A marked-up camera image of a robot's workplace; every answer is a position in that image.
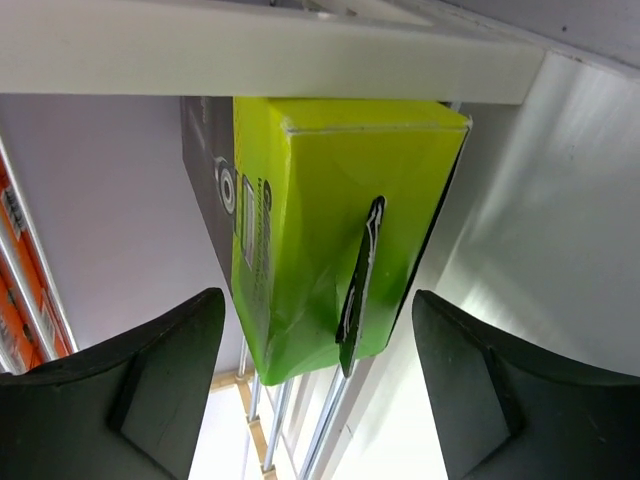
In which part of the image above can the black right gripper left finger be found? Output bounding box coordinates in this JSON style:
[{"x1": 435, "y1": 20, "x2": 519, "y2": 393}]
[{"x1": 1, "y1": 288, "x2": 225, "y2": 479}]

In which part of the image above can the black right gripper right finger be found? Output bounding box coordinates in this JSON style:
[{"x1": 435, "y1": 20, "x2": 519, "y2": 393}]
[{"x1": 412, "y1": 290, "x2": 639, "y2": 479}]

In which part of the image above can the orange Gillette razor box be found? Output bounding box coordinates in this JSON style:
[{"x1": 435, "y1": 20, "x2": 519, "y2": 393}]
[{"x1": 1, "y1": 161, "x2": 73, "y2": 373}]

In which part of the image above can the black green razor box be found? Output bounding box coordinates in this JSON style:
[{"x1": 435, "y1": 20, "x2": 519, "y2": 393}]
[{"x1": 180, "y1": 96, "x2": 472, "y2": 386}]

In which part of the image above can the cream metal wire shelf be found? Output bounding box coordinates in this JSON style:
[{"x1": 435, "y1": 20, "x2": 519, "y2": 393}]
[{"x1": 0, "y1": 0, "x2": 640, "y2": 480}]

